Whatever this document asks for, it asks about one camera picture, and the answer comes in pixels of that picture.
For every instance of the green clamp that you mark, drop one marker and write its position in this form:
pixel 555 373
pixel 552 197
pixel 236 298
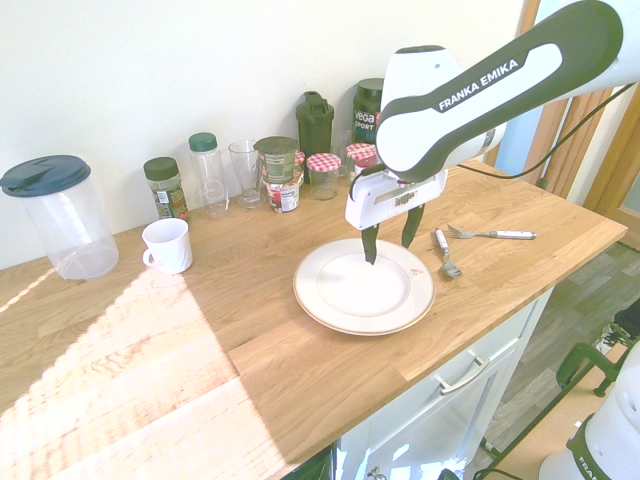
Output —
pixel 575 360

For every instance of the jam jar checkered lid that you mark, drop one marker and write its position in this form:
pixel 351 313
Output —
pixel 360 155
pixel 323 180
pixel 300 160

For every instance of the white gold-rimmed plate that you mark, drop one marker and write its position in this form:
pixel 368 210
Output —
pixel 350 300

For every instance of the black shaker bottle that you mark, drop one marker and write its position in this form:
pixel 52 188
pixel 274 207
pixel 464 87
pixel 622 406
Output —
pixel 314 125

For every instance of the spice jar with green lid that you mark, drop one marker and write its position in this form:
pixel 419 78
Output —
pixel 167 195

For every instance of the red and white yogurt cup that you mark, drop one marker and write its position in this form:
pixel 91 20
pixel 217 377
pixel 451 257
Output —
pixel 285 197

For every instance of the black protein powder tub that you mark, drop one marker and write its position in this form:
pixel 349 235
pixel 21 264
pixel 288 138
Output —
pixel 367 115

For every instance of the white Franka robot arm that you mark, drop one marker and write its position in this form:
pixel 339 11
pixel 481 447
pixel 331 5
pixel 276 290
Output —
pixel 450 125

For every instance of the clear pitcher dark blue lid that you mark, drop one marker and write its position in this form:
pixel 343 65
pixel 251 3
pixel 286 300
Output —
pixel 70 225

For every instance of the tin can with label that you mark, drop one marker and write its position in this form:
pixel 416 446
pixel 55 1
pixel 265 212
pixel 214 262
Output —
pixel 277 160

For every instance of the clear bottle green lid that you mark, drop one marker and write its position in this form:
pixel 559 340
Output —
pixel 207 175

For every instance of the small clear glass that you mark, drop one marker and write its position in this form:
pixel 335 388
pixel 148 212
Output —
pixel 341 150

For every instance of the white base cabinet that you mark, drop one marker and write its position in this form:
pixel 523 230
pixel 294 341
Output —
pixel 500 350

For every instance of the metal cabinet knob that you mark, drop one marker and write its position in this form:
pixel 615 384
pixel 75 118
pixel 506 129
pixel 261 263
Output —
pixel 373 473

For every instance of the white ceramic mug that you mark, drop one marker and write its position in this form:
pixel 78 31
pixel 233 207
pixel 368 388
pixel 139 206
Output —
pixel 170 247

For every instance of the wooden door frame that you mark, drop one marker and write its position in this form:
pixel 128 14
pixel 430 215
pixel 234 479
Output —
pixel 620 165

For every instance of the tall clear drinking glass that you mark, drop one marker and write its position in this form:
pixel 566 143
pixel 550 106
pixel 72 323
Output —
pixel 246 170

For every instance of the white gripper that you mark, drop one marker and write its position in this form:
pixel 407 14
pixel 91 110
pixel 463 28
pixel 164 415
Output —
pixel 385 200

